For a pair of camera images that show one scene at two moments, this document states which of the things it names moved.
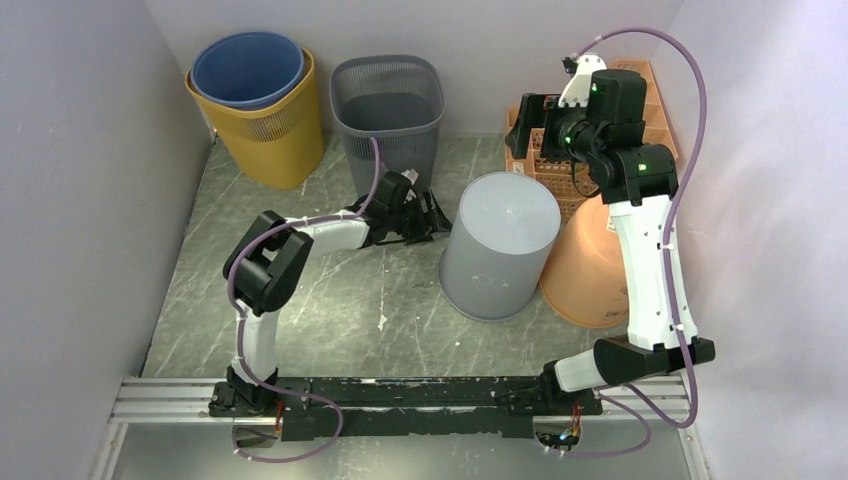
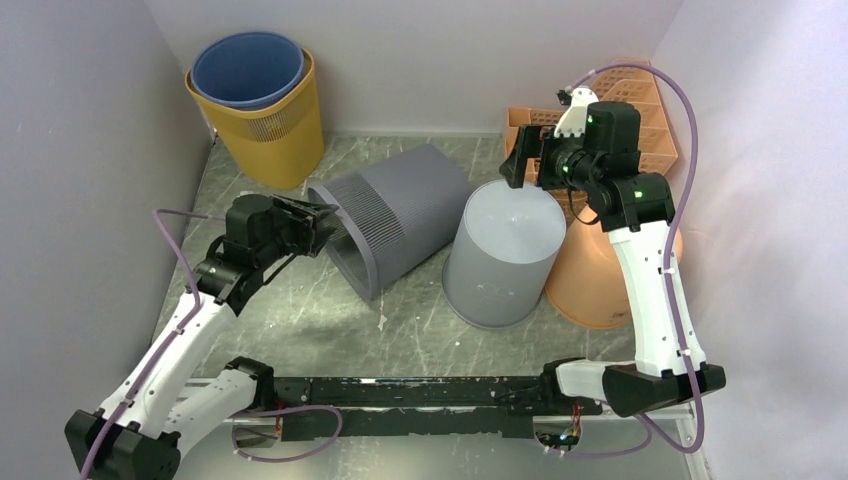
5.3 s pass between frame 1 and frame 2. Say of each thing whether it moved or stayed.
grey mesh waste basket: moved
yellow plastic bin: stayed
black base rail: stayed
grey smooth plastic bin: stayed
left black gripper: moved
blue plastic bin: stayed
